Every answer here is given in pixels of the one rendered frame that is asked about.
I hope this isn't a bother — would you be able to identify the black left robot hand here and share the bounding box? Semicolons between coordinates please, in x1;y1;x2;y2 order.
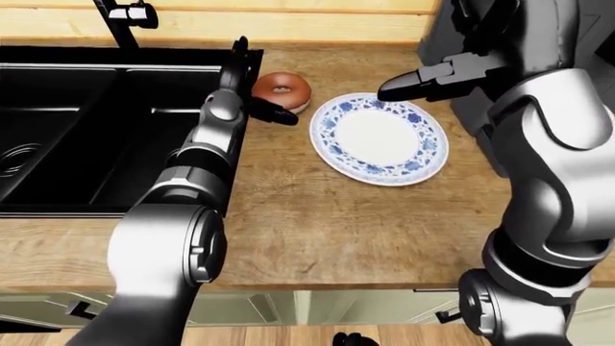
218;35;300;127

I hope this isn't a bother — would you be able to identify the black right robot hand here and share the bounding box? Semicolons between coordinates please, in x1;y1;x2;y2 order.
377;49;504;104

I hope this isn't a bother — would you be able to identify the brown glazed donut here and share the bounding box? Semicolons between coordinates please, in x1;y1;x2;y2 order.
252;71;313;115

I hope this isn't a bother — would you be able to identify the blue floral white plate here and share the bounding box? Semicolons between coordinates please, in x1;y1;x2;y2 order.
308;92;451;187

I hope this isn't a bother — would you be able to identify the black kitchen faucet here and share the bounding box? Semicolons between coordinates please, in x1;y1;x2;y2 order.
93;0;160;51

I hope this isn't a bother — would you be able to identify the black double kitchen sink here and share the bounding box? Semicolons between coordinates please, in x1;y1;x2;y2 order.
0;44;265;218

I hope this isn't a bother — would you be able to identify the pale green cabinet front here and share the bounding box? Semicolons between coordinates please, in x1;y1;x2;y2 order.
0;287;615;332

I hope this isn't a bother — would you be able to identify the black robot leg part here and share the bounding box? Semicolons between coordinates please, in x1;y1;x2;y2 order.
331;331;381;346

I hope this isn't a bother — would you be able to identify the black cabinet handle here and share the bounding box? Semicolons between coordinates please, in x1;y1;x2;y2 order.
433;309;463;325
65;299;100;320

